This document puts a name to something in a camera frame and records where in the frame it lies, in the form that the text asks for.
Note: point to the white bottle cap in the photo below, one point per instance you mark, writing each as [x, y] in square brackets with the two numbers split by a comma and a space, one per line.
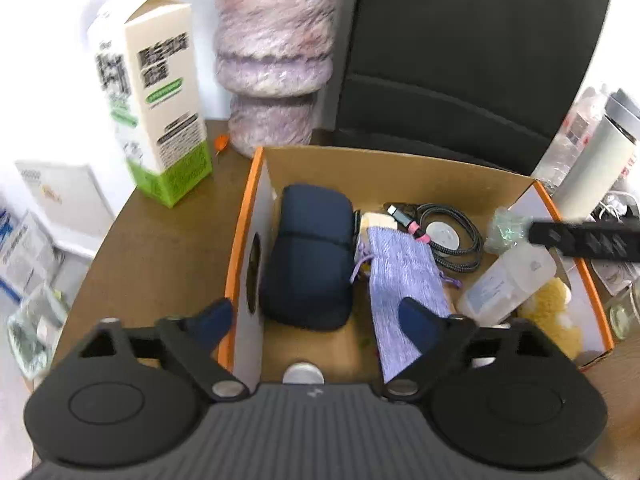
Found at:
[302, 374]

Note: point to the clear glass cup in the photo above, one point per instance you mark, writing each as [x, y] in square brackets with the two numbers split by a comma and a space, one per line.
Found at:
[627, 312]

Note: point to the iridescent plastic bag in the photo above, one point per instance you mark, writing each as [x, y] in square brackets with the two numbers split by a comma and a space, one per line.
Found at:
[505, 230]

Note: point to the white round disc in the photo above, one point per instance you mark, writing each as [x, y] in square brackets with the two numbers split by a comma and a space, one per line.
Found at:
[442, 235]

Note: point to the small orange clip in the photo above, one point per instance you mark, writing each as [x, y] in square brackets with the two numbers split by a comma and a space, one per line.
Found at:
[222, 142]

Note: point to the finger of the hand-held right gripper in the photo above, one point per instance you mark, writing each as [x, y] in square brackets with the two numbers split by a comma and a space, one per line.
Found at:
[575, 240]

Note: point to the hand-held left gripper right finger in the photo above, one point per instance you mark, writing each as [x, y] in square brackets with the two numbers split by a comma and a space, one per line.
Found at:
[417, 321]

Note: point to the yellow white plush toy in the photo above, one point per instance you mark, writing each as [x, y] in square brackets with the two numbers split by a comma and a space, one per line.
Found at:
[550, 315]

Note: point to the white cardboard box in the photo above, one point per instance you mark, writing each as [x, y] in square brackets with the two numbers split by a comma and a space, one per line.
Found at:
[65, 205]

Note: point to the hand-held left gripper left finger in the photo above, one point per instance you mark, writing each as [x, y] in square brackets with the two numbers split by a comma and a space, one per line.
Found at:
[215, 317]

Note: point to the red cardboard box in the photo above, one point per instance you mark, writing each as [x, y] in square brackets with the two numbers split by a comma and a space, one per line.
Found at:
[400, 170]

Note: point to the white thermos bottle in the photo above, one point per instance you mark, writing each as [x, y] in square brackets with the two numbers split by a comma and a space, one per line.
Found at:
[600, 155]

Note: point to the black office chair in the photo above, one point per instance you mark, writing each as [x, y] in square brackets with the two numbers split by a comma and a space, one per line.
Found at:
[470, 60]

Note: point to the white green milk carton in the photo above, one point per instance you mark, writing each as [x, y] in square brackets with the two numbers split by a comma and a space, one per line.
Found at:
[150, 100]

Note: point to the brown wooden desk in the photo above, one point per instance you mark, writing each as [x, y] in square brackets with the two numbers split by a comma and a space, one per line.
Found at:
[165, 240]

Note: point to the navy zip case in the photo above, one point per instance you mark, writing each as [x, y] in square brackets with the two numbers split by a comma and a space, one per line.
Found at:
[307, 260]

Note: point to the clear plastic water bottle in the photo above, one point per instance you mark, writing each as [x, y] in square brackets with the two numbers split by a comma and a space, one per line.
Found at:
[575, 130]

